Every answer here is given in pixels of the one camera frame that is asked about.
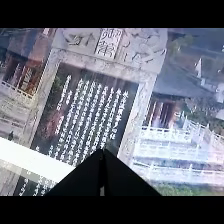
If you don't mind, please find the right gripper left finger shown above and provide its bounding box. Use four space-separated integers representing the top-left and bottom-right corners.
45 148 104 197

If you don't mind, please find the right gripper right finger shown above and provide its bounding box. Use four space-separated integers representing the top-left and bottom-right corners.
101 148 162 197

